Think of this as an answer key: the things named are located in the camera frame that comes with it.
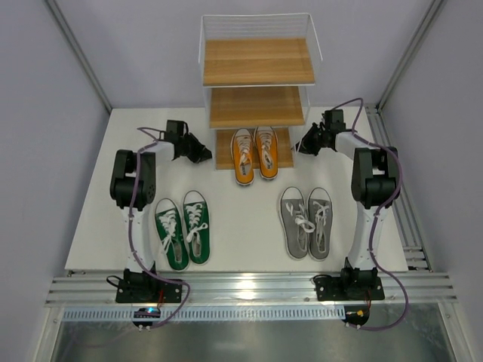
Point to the orange sneaker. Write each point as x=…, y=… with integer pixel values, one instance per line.
x=266, y=142
x=242, y=151

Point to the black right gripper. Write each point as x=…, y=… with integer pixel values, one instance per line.
x=315, y=138

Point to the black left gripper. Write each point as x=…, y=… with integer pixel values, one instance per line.
x=192, y=145

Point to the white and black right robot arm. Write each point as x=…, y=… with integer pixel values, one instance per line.
x=375, y=182

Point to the white wire wooden shoe shelf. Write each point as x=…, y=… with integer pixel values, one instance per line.
x=256, y=71

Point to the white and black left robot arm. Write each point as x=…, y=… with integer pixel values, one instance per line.
x=184, y=232

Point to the slotted grey cable duct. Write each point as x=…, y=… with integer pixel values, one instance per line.
x=193, y=313

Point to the green sneaker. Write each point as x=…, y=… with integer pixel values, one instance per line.
x=197, y=222
x=170, y=233

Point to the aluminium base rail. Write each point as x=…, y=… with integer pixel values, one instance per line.
x=223, y=288

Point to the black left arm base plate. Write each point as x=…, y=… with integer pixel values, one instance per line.
x=139, y=287

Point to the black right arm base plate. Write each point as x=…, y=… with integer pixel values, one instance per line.
x=352, y=284

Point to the grey sneaker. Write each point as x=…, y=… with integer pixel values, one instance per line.
x=320, y=210
x=295, y=222

